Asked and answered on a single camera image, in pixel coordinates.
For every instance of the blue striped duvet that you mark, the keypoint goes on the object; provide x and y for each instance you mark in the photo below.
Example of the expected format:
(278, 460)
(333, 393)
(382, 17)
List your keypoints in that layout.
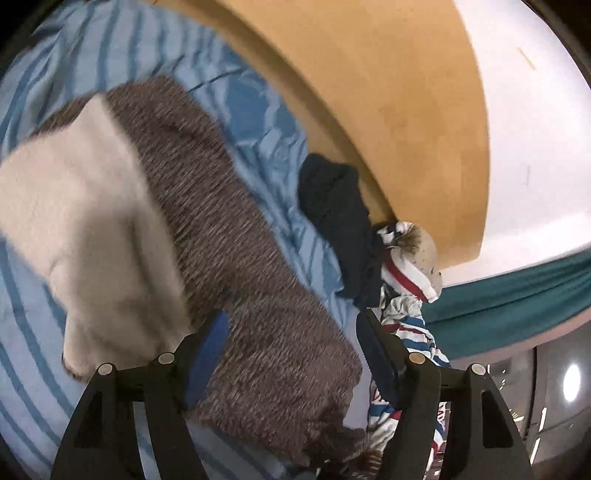
(138, 41)

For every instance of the star print pillow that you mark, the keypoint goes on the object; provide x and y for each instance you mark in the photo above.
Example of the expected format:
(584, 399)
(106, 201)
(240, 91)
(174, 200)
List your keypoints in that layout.
(415, 258)

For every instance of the brown speckled knit sweater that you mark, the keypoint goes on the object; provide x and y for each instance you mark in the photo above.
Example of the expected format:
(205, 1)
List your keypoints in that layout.
(258, 300)

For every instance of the red blue striped printed blanket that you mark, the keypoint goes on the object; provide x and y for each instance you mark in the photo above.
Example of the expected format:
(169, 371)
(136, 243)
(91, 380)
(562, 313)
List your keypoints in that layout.
(411, 323)

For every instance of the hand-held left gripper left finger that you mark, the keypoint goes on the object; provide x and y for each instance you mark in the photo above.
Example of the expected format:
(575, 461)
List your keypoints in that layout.
(207, 355)

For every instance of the wooden headboard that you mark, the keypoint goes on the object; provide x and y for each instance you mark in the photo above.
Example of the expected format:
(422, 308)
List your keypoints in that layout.
(392, 115)

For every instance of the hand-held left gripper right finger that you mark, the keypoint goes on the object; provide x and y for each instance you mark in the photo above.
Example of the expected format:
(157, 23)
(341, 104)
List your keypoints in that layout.
(376, 360)

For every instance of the window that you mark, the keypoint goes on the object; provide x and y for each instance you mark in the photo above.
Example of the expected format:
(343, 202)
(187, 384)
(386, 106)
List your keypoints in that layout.
(554, 392)

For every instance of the teal curtain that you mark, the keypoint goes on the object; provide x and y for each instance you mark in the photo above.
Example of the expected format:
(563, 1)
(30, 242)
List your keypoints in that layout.
(508, 304)

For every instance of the dark navy garment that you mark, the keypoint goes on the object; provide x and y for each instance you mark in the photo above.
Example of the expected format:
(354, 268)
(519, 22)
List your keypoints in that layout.
(337, 207)

